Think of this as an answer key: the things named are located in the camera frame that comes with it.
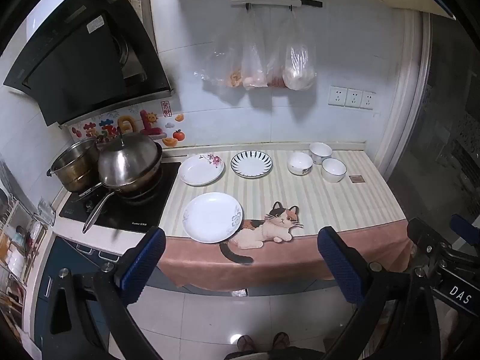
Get white bowl black rim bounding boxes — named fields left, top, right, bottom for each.
left=321, top=157, right=347, bottom=184

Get striped mat with cat print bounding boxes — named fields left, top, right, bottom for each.
left=157, top=150, right=413, bottom=292

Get person's left foot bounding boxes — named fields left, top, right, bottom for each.
left=237, top=334, right=257, bottom=352

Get glass sliding door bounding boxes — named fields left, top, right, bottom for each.
left=390, top=13, right=480, bottom=233

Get clear plastic bag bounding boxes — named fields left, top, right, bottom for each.
left=282, top=9, right=317, bottom=91
left=202, top=11, right=246, bottom=88
left=267, top=11, right=290, bottom=89
left=241, top=9, right=269, bottom=91

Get black glass cooktop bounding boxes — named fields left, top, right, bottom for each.
left=59, top=161, right=182, bottom=230

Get white bowl small flower print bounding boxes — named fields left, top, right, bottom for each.
left=287, top=152, right=314, bottom=176

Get white bowl blue pink flowers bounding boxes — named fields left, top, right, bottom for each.
left=309, top=142, right=333, bottom=166

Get dark blue base cabinet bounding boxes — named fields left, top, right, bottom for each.
left=34, top=234, right=338, bottom=360

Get steel wok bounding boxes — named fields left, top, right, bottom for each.
left=77, top=144, right=164, bottom=234

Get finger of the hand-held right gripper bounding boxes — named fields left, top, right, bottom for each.
left=407, top=217, right=451, bottom=271
left=450, top=214, right=480, bottom=259

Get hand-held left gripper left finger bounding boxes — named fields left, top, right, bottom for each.
left=41, top=226, right=167, bottom=360

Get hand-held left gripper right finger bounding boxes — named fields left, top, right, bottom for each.
left=317, top=226, right=441, bottom=360

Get steel stock pot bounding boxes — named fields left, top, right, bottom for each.
left=46, top=137, right=100, bottom=193

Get white plate blue stroke pattern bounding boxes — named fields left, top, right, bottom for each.
left=230, top=150, right=273, bottom=178

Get colourful wall stickers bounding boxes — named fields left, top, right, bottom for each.
left=71, top=101, right=187, bottom=148

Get white plate grey flower print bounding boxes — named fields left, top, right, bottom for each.
left=182, top=192, right=244, bottom=244

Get white storage rack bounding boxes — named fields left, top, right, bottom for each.
left=0, top=191, right=49, bottom=331

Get white plate pink flower print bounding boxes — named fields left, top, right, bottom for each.
left=178, top=153, right=225, bottom=187

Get black range hood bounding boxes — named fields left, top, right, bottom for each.
left=3, top=0, right=175, bottom=127

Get steel wok lid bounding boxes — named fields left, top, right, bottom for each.
left=98, top=127, right=160, bottom=187

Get person's right foot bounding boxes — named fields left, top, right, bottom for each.
left=272, top=332, right=291, bottom=351

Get person's foot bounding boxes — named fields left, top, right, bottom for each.
left=272, top=332, right=291, bottom=351
left=237, top=334, right=257, bottom=352

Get wall hook rail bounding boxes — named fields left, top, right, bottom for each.
left=230, top=0, right=323, bottom=10

